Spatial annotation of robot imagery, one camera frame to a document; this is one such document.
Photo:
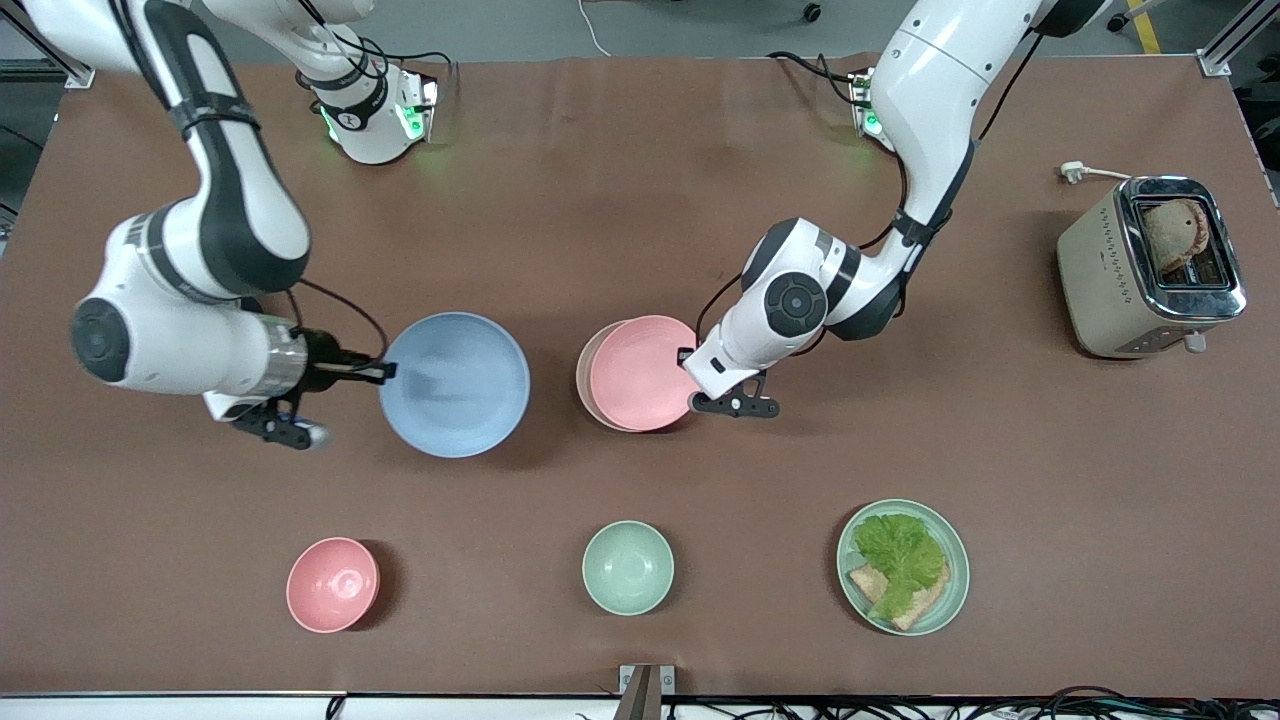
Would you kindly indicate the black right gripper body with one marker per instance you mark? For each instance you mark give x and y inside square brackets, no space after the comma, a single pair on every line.
[324,361]

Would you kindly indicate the pink bowl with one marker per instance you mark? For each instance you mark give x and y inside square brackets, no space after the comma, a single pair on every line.
[332,585]

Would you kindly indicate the white toaster power plug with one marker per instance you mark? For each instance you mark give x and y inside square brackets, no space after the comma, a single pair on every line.
[1075,171]

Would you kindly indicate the brown table cover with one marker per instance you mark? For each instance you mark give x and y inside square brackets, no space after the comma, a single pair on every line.
[640,220]

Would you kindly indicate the beige and chrome toaster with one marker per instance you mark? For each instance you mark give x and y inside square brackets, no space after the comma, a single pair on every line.
[1100,290]

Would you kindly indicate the pink plate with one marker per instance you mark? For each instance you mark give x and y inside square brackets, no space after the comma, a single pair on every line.
[640,375]

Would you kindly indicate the light blue plate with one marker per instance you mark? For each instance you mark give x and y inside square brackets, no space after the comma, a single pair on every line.
[455,385]

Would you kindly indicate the beige plate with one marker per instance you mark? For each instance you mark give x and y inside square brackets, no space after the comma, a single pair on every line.
[582,375]

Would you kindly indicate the aluminium frame post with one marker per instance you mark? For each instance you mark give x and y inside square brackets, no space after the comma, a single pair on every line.
[70,72]
[1225,45]

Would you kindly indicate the green lettuce leaf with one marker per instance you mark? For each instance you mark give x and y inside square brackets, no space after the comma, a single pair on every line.
[900,555]

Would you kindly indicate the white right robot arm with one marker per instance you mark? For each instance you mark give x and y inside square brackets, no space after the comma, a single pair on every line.
[230,200]

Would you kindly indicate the green plate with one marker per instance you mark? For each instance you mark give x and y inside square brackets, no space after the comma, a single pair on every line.
[955,590]

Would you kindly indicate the green bowl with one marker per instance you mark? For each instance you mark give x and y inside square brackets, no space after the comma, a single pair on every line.
[628,568]

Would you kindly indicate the brown toast slice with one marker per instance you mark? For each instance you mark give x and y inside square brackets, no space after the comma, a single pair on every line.
[1175,235]

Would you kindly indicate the brown bread slice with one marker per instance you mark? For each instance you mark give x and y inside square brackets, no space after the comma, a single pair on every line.
[920,610]

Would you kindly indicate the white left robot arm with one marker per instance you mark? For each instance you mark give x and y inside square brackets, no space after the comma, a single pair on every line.
[930,100]

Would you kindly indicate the grey metal bracket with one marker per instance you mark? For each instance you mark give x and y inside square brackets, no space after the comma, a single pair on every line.
[645,690]

